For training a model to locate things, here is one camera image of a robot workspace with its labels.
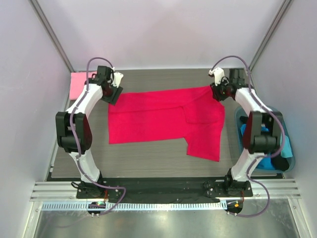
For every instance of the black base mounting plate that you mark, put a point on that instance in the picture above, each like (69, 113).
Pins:
(184, 190)

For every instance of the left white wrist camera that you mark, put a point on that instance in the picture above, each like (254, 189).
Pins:
(115, 78)

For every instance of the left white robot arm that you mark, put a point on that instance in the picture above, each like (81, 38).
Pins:
(74, 133)

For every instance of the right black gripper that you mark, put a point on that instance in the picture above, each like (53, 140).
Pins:
(217, 91)

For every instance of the red t shirt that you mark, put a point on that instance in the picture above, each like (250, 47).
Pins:
(191, 113)

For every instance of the aluminium frame rail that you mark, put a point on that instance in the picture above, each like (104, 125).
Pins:
(63, 191)

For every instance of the blue t shirt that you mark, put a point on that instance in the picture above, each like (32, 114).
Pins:
(265, 164)

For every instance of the turquoise t shirt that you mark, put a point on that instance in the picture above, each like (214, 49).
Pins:
(286, 151)

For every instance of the folded pink t shirt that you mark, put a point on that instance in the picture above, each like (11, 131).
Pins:
(77, 84)

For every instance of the blue plastic basket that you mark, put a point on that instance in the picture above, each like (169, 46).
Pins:
(239, 112)

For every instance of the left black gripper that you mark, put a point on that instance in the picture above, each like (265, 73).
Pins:
(113, 94)

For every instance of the black t shirt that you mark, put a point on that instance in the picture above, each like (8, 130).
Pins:
(280, 163)

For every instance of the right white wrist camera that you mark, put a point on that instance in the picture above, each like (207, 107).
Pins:
(217, 73)

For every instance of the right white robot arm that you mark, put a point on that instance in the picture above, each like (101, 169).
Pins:
(263, 135)

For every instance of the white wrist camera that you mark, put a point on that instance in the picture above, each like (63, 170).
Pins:
(217, 73)
(115, 78)

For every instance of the slotted cable duct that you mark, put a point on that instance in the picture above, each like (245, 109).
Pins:
(99, 206)

